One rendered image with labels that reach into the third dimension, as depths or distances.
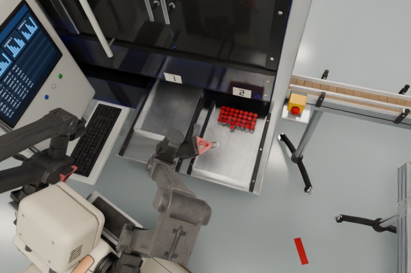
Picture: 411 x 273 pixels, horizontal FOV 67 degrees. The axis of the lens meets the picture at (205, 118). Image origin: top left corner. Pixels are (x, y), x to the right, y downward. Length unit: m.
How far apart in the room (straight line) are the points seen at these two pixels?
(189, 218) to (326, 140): 2.02
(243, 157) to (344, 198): 1.15
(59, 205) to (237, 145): 0.81
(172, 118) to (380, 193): 1.60
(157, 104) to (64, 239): 0.89
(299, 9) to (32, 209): 0.96
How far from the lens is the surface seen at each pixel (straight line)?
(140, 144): 1.52
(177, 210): 0.62
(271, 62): 1.25
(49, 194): 1.03
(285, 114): 1.56
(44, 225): 0.96
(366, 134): 2.68
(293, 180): 2.37
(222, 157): 1.43
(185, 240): 0.64
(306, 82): 1.62
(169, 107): 1.59
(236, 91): 1.44
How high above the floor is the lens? 2.20
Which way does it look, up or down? 60 degrees down
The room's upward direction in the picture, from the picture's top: 8 degrees counter-clockwise
